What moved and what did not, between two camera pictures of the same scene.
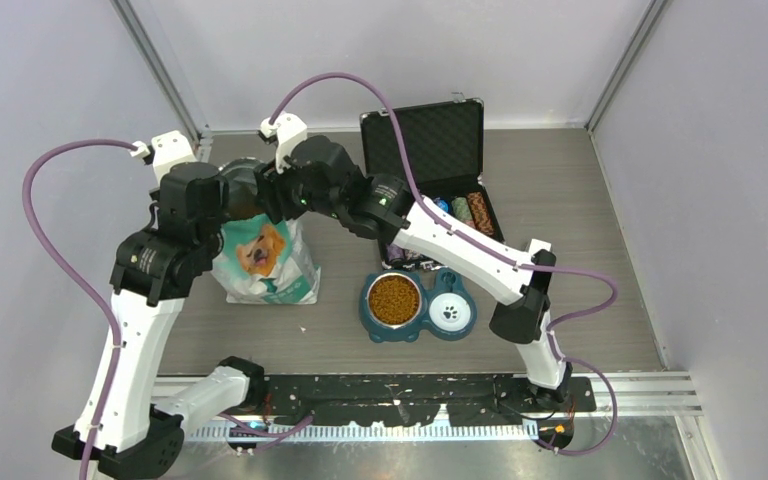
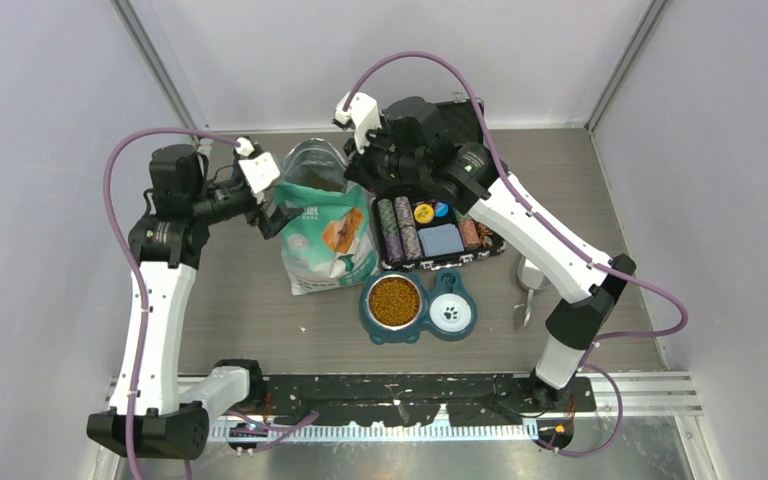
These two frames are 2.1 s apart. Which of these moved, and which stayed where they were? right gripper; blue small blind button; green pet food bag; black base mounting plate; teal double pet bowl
Moved: green pet food bag; right gripper
Stayed: black base mounting plate; teal double pet bowl; blue small blind button
